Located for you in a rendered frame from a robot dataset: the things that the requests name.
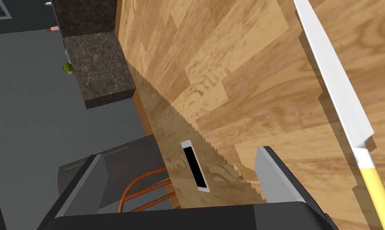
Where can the black phone with white rim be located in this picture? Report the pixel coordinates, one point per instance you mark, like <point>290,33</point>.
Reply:
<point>195,167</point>

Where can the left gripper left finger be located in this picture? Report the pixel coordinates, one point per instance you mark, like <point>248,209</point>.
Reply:
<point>83,188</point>

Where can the grey chair with orange frame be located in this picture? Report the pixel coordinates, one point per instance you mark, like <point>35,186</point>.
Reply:
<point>128,159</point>

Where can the dark marble counter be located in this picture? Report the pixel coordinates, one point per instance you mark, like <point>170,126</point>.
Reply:
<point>96,64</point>

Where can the small pink object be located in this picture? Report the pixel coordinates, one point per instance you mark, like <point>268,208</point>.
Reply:
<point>54,29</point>

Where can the small green round object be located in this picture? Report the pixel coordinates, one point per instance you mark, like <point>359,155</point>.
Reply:
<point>67,68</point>

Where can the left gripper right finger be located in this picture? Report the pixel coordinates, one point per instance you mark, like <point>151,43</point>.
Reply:
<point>275,179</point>

